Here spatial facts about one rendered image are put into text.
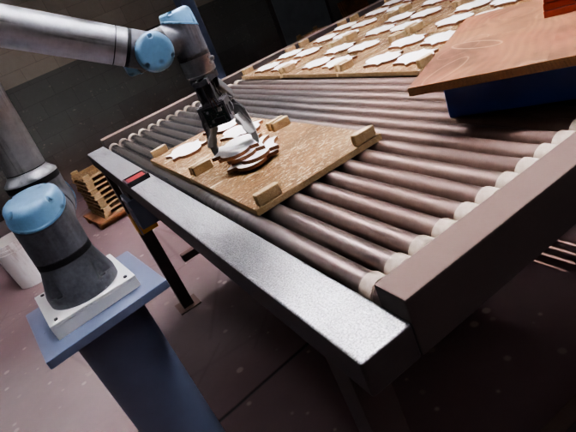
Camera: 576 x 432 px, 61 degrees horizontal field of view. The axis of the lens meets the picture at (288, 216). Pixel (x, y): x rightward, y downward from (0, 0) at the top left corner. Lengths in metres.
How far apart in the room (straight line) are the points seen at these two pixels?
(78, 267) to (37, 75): 5.56
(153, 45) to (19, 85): 5.55
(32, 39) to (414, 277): 0.78
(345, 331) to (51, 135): 6.09
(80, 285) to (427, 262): 0.71
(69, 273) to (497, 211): 0.80
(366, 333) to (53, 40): 0.75
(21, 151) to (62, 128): 5.42
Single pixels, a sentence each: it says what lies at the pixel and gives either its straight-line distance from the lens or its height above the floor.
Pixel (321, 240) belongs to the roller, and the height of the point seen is 0.91.
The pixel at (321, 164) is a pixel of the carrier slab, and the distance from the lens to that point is 1.10.
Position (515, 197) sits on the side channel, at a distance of 0.76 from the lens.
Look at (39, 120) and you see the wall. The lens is 6.56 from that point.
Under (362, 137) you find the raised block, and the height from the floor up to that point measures 0.95.
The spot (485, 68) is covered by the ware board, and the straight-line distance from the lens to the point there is 1.03.
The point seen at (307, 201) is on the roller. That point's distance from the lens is 0.99.
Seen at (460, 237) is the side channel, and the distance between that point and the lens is 0.69.
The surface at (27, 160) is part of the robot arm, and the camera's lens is 1.19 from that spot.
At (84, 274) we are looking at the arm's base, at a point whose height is 0.95.
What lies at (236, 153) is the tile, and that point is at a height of 0.99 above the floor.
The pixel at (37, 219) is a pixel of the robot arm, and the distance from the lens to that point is 1.06.
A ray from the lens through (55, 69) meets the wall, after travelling 6.61.
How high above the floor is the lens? 1.34
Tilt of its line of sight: 25 degrees down
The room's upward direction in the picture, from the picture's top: 23 degrees counter-clockwise
